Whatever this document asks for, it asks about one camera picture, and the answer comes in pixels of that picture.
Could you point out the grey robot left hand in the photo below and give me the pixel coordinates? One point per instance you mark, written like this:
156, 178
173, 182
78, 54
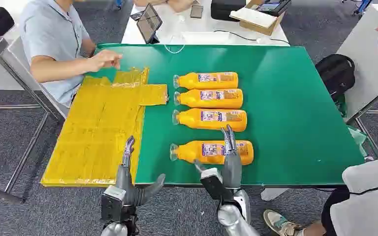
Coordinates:
125, 182

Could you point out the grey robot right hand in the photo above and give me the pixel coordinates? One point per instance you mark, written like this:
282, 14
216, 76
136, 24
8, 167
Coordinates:
232, 172

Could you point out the orange drink bottle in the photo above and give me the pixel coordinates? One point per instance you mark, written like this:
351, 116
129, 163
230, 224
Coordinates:
192, 120
190, 153
192, 99
189, 81

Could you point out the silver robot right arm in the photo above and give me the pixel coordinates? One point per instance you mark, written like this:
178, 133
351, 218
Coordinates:
228, 216

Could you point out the blue chair base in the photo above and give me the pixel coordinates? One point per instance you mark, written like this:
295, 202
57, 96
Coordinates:
362, 6

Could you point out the white table foot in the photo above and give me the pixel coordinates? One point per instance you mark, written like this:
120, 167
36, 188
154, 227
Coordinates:
273, 194

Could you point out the dark smartphone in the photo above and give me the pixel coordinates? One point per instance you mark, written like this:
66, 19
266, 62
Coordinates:
136, 15

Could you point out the yellow sheet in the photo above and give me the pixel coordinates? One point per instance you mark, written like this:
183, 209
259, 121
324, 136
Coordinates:
94, 136

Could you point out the black tablet on stand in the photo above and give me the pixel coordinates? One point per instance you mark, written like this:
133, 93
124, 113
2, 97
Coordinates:
149, 22

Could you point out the seated person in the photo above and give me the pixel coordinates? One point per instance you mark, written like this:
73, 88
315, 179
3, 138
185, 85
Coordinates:
50, 32

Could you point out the person's sneaker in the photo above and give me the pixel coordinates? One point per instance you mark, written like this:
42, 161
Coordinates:
280, 223

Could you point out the black backpack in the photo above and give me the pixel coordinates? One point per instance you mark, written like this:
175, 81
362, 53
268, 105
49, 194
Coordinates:
335, 76

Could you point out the white table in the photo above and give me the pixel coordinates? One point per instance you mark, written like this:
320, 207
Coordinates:
176, 27

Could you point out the green table mat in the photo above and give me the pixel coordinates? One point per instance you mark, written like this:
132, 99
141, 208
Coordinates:
290, 114

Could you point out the grey smartphone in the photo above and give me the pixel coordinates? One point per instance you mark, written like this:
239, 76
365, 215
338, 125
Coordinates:
196, 11

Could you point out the black device with screen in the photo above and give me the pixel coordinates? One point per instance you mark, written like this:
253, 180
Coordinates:
272, 6

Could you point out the pale green plastic bag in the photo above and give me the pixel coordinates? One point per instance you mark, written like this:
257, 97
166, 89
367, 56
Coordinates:
358, 138

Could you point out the cardboard box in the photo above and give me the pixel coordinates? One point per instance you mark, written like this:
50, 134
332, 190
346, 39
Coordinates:
262, 29

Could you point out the black case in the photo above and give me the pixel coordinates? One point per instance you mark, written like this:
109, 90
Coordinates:
226, 9

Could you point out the white booklet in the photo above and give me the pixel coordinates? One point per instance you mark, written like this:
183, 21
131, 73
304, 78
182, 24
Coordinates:
252, 17

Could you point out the person in pale clothing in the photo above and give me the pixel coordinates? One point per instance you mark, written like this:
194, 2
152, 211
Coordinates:
368, 195

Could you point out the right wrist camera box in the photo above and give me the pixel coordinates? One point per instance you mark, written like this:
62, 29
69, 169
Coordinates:
215, 187

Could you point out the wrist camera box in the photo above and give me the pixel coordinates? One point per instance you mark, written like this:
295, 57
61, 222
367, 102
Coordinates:
112, 203
215, 187

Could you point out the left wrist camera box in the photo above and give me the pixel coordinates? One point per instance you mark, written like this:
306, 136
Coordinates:
112, 203

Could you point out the grey table with metal frame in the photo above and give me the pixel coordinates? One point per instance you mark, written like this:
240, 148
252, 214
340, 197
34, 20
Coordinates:
19, 62
371, 65

